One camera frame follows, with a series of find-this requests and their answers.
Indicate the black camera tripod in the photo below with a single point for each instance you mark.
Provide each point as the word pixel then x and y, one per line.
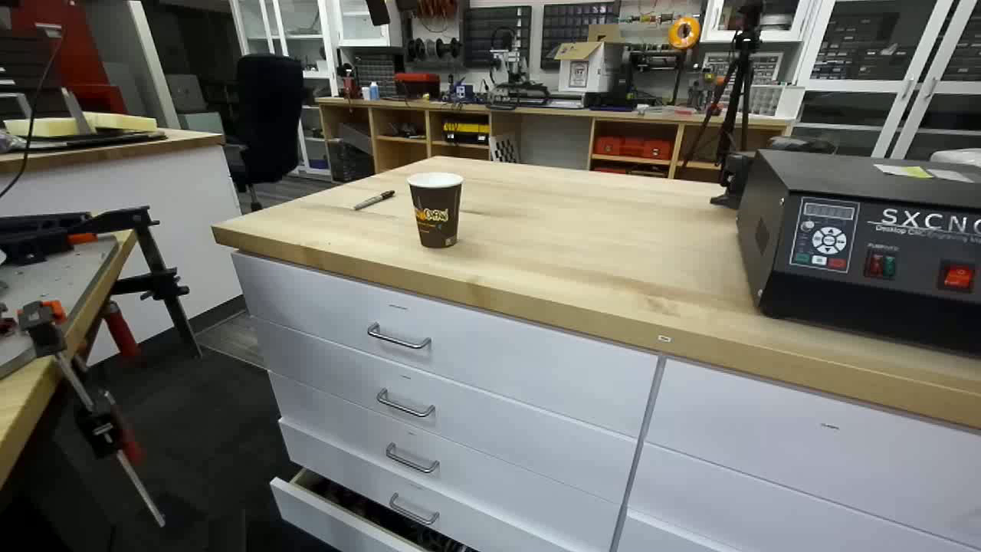
pixel 740 74

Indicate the black SXCNC controller box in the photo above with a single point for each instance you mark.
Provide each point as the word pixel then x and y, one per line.
pixel 863 242

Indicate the side workbench with tools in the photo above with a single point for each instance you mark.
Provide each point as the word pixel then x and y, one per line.
pixel 60 279

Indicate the brown paper coffee cup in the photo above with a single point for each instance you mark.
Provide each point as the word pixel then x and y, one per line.
pixel 435 207

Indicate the wooden shelf workbench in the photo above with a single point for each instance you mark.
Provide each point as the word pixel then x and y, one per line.
pixel 636 142

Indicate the white drawer cabinet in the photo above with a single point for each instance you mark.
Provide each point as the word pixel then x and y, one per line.
pixel 510 438

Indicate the red black bar clamp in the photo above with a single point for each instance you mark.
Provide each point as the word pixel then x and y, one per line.
pixel 96 414

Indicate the black office chair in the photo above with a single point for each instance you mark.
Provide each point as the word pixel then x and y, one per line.
pixel 270 93

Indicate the black marker pen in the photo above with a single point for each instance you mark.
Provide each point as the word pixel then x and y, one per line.
pixel 376 199

